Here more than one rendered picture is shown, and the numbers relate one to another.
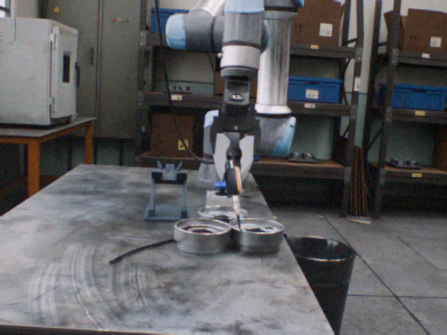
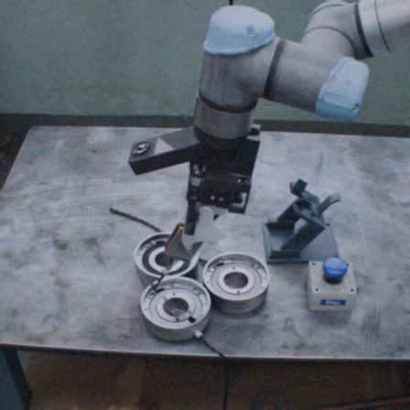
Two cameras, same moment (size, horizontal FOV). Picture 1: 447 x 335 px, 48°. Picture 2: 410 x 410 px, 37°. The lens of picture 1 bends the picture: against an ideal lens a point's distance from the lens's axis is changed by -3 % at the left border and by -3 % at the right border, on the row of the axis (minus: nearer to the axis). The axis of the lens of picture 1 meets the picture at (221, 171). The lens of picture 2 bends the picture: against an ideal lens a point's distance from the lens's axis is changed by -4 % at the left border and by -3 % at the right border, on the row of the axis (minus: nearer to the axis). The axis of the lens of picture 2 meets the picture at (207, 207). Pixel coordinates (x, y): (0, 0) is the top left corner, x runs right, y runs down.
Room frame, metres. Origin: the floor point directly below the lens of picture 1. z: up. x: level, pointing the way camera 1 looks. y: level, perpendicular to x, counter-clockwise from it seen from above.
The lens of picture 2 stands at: (1.03, -0.70, 1.57)
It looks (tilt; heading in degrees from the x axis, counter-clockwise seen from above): 40 degrees down; 94
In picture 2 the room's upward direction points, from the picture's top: 1 degrees clockwise
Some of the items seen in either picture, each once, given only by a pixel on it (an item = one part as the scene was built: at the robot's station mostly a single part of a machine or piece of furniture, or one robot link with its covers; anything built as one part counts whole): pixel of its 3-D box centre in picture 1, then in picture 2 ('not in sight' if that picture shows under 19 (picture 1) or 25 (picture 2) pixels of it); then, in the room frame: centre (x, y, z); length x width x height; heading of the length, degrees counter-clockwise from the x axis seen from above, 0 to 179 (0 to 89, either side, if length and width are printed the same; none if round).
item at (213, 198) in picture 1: (221, 202); (334, 285); (1.19, -0.01, 0.82); 0.08 x 0.07 x 0.05; 2
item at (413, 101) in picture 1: (410, 96); not in sight; (4.72, -1.71, 1.11); 0.52 x 0.38 x 0.22; 92
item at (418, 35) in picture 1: (417, 33); not in sight; (4.71, -1.71, 1.69); 0.59 x 0.41 x 0.38; 97
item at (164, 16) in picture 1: (180, 25); not in sight; (4.63, 0.44, 1.61); 0.52 x 0.38 x 0.22; 95
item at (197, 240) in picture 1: (202, 236); (167, 263); (0.92, 0.03, 0.82); 0.10 x 0.10 x 0.04
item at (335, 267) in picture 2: (222, 192); (333, 275); (1.19, 0.00, 0.85); 0.04 x 0.04 x 0.05
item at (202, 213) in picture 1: (222, 221); (235, 284); (1.03, -0.01, 0.82); 0.10 x 0.10 x 0.04
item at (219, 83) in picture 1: (235, 75); not in sight; (4.63, -0.07, 1.19); 0.52 x 0.42 x 0.38; 92
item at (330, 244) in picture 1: (312, 293); not in sight; (2.14, -0.44, 0.21); 0.34 x 0.34 x 0.43
